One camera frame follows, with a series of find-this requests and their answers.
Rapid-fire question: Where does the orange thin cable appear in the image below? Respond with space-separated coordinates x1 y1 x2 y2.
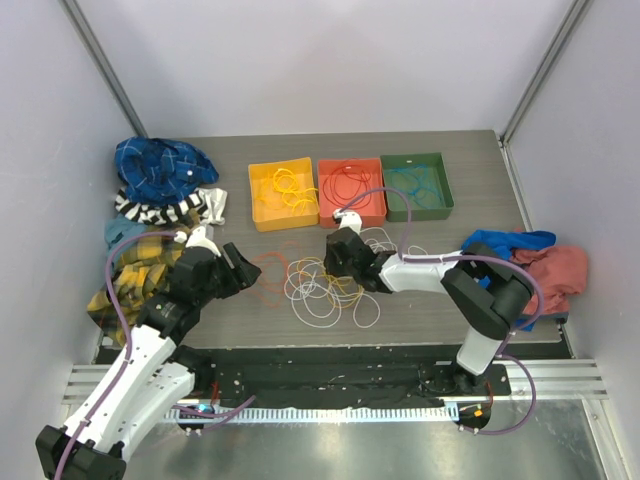
249 241 304 308

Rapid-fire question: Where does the yellow thin cable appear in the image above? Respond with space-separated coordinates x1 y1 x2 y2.
297 257 366 309
264 167 320 215

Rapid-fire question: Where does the blue thin cable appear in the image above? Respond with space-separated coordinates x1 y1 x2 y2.
404 167 447 211
387 167 431 199

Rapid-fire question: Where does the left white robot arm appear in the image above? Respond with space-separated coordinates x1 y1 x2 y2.
35 240 261 479

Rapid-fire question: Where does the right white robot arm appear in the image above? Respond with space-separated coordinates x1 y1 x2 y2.
324 228 539 395

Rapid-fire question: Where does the yellow plaid shirt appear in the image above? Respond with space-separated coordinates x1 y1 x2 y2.
87 235 185 346

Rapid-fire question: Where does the black white striped cloth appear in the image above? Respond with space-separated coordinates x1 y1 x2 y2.
114 188 228 226

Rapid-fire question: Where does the red plastic bin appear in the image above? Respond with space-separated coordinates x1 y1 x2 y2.
317 157 387 228

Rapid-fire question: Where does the yellow plastic bin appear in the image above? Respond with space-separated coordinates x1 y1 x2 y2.
248 157 319 232

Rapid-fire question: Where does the teal cloth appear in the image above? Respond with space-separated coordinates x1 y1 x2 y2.
104 215 148 274

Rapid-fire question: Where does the green plastic bin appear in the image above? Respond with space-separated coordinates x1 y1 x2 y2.
380 152 455 221

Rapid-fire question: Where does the blue plaid shirt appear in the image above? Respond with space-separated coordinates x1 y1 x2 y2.
114 137 219 206

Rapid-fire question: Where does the blue cloth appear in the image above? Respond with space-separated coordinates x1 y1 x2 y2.
461 230 557 331

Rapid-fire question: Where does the salmon pink cloth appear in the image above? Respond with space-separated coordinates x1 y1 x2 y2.
511 246 588 315

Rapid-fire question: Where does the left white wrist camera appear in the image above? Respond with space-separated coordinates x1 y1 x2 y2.
173 226 221 257

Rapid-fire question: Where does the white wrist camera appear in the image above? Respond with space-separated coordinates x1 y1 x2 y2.
332 209 362 235
173 226 221 257

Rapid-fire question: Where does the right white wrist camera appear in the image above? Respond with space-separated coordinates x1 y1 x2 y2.
332 209 362 235

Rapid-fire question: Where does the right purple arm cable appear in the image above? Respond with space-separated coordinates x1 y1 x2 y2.
337 187 546 435

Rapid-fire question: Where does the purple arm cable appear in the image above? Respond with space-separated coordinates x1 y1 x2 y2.
337 187 546 435
52 229 186 480

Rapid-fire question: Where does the dark red cable in bin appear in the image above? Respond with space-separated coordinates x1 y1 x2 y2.
322 164 372 209

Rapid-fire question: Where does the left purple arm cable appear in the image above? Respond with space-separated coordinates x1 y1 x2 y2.
52 229 186 480

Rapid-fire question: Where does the yellow cable in bin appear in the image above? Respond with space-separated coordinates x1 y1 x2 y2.
252 169 299 208

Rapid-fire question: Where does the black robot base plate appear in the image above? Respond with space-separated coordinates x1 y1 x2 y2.
187 345 512 410

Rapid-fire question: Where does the white slotted cable duct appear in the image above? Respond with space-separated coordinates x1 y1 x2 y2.
159 405 459 424

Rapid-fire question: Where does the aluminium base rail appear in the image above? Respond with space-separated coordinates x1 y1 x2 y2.
62 359 609 405

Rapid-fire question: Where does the left aluminium frame post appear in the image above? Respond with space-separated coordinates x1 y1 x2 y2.
59 0 148 137

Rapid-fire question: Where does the aluminium frame post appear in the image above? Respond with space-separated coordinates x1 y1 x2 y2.
59 0 148 137
499 0 594 146

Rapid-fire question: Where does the right aluminium frame post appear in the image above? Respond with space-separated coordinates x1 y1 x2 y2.
499 0 594 146

